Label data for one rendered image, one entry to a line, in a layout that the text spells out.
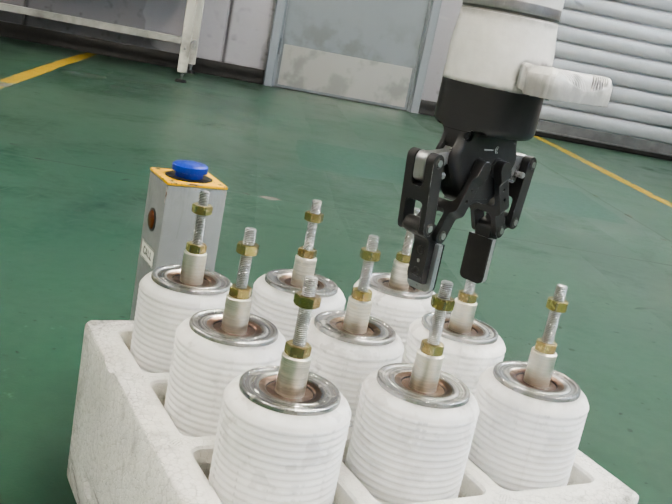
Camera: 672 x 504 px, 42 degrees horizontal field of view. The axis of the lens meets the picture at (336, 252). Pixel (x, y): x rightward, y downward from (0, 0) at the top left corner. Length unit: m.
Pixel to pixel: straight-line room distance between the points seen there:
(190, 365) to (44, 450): 0.36
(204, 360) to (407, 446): 0.18
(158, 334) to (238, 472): 0.23
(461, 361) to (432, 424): 0.16
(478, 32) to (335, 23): 5.03
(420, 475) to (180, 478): 0.18
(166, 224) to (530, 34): 0.50
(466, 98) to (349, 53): 5.04
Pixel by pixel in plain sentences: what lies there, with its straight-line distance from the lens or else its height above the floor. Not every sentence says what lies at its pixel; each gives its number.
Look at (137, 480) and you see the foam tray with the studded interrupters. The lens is 0.75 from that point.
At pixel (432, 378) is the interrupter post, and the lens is 0.71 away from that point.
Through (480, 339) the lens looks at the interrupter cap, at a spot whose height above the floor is 0.25.
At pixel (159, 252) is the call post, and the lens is 0.99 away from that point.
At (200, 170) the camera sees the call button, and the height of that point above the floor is 0.33.
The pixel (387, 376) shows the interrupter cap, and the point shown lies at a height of 0.25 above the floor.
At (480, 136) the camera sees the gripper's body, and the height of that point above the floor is 0.46.
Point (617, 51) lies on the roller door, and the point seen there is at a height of 0.61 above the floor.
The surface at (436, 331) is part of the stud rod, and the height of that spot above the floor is 0.30.
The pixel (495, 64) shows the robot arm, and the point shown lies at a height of 0.51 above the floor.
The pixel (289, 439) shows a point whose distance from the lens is 0.62.
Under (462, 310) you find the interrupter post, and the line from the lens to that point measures 0.86.
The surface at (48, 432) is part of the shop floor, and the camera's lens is 1.09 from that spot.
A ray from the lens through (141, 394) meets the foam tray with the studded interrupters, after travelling 0.79.
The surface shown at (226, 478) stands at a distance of 0.66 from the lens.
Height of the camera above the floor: 0.52
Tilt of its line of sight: 15 degrees down
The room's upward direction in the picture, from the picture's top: 11 degrees clockwise
